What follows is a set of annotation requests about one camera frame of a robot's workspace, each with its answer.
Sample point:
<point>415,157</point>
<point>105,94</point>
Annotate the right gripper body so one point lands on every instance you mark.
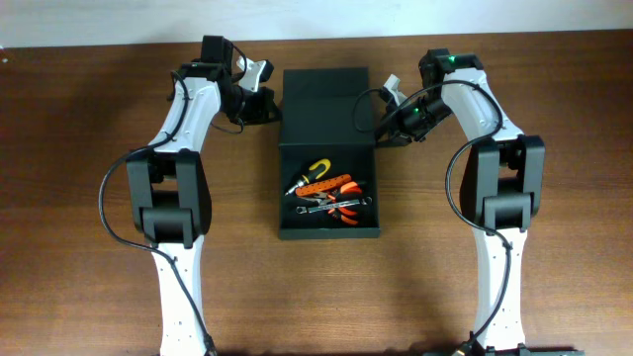
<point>396,129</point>

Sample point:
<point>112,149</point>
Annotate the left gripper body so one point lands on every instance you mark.
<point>262,106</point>

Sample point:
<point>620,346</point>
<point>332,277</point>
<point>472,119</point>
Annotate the orange black long-nose pliers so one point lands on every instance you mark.
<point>341,197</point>

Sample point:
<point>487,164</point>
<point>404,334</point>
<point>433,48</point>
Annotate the black cardboard box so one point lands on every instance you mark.
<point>323,116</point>

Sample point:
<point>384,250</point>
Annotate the yellow black stubby screwdriver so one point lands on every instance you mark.
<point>314,172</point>

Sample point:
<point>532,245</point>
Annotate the silver combination wrench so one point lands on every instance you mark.
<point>309,210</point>

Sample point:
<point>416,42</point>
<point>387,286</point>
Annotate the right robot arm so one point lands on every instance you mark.
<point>498,198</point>

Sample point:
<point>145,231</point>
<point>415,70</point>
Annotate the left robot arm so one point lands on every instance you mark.
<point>171,200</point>

